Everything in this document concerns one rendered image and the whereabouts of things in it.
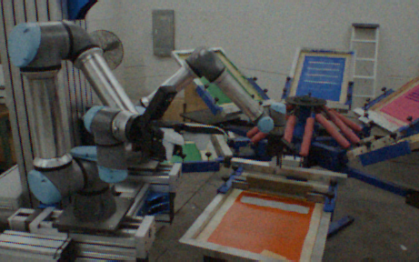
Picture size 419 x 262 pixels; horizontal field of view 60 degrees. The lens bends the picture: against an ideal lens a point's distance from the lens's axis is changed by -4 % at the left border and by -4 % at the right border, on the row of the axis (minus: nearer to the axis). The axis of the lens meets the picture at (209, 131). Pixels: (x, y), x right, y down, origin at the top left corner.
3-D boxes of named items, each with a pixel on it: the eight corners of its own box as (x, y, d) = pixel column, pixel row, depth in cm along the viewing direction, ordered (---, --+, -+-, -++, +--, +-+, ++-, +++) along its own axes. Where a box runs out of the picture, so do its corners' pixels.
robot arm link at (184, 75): (118, 119, 178) (206, 42, 170) (123, 111, 192) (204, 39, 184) (136, 137, 182) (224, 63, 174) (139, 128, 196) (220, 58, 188)
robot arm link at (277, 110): (267, 102, 193) (284, 102, 193) (266, 123, 196) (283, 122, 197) (271, 105, 185) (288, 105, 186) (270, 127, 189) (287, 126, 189)
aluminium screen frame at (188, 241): (316, 281, 140) (318, 273, 139) (178, 248, 161) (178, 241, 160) (334, 192, 209) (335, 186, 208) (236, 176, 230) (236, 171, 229)
